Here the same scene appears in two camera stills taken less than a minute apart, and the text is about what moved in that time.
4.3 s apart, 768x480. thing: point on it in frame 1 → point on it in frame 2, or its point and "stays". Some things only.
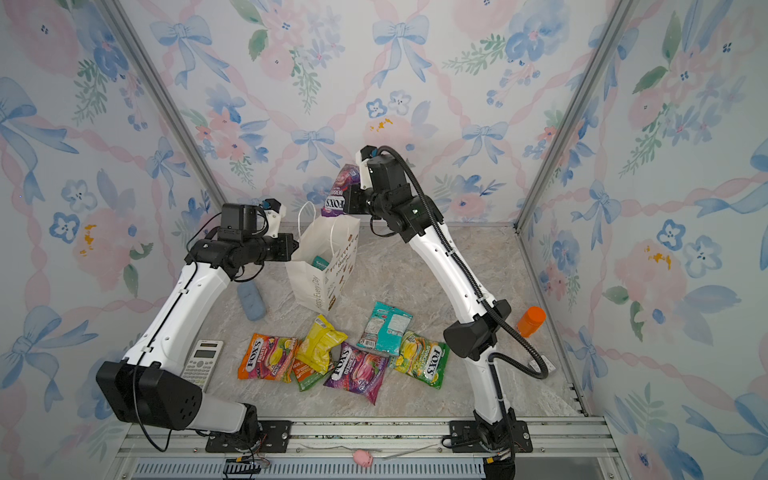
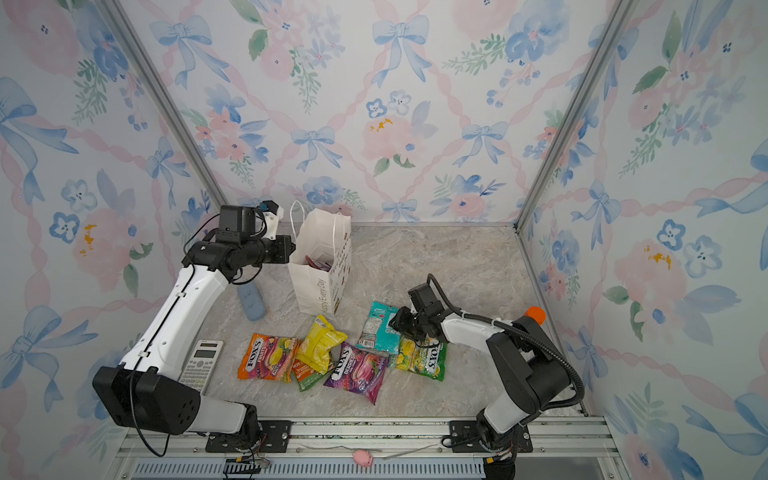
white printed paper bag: (324, 258) stays
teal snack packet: (385, 329) stays
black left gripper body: (271, 249) stays
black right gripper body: (369, 202) → (411, 323)
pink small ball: (363, 458) stays
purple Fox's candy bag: (346, 175) → (324, 266)
